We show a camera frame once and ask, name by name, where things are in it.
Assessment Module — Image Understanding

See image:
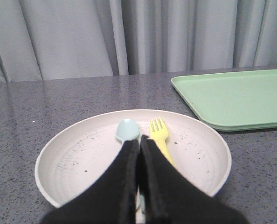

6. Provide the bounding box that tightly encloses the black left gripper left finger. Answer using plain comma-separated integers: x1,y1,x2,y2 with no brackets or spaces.
41,140,139,224

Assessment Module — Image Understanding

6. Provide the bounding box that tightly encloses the yellow plastic fork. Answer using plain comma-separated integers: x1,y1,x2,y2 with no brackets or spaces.
149,117,175,167

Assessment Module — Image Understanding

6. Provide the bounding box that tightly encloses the light green rectangular tray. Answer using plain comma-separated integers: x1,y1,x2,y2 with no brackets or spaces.
171,69,277,132

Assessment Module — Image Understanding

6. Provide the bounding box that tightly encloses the grey curtain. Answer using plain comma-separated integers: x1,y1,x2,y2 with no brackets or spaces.
0,0,277,83

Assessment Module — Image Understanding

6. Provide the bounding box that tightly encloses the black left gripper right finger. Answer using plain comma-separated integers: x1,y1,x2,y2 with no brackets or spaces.
140,135,248,224

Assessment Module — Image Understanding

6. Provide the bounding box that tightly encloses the cream round plate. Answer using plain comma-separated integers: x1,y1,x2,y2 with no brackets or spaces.
35,109,232,207

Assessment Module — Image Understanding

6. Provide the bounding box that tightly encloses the light blue plastic spoon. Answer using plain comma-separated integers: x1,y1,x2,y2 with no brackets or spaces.
116,119,145,211

